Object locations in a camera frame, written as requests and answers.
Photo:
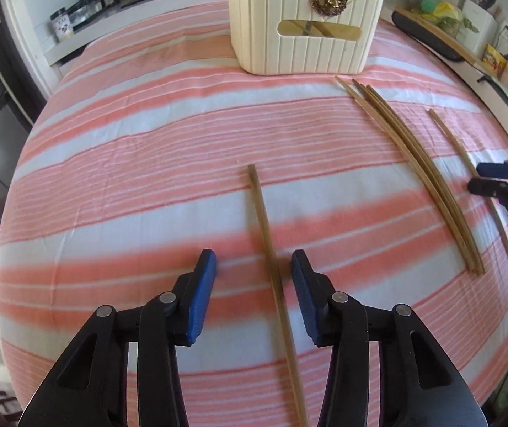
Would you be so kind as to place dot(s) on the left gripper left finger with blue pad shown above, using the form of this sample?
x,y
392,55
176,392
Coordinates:
x,y
174,318

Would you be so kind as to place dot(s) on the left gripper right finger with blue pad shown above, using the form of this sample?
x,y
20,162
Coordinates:
x,y
334,319

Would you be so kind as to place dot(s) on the wooden chopstick crossed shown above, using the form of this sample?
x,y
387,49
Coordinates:
x,y
461,151

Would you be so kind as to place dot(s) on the wooden cutting board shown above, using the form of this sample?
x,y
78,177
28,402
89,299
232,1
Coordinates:
x,y
433,37

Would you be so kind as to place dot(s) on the white knife block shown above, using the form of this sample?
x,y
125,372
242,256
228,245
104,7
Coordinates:
x,y
485,24

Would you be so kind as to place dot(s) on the bag with yellow green items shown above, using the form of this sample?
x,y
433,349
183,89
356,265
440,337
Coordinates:
x,y
444,15

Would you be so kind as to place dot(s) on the pink striped tablecloth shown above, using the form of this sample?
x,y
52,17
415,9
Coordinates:
x,y
139,162

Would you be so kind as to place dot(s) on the cream utensil holder box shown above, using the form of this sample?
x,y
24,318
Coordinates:
x,y
278,37

